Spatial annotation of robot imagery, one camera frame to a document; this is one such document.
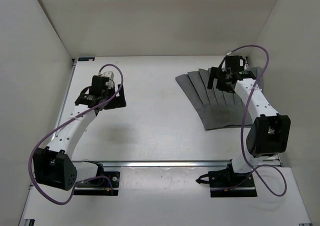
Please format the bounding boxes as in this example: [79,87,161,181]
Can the grey pleated skirt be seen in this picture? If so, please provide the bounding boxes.
[174,66,265,131]

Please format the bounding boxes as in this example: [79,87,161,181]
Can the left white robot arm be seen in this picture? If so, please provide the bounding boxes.
[32,76,127,191]

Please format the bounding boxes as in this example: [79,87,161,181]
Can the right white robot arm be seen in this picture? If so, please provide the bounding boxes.
[197,67,291,189]

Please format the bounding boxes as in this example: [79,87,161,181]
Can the left blue label sticker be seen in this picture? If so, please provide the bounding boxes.
[77,57,95,62]

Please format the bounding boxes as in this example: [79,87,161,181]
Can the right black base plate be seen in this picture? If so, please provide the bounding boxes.
[208,168,258,198]

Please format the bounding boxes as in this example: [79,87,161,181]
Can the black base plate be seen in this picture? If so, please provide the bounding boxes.
[208,168,258,198]
[74,168,121,197]

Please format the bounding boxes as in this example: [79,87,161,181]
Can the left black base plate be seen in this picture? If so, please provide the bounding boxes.
[74,168,121,197]

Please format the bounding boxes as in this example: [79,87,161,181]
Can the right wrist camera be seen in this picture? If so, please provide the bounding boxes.
[224,55,246,72]

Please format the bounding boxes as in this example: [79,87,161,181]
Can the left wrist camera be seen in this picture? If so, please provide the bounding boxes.
[89,71,115,96]

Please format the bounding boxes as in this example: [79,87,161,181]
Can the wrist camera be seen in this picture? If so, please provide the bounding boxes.
[224,55,246,72]
[89,71,115,96]

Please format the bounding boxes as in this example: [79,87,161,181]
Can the aluminium table rail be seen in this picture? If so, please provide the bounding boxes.
[74,160,282,169]

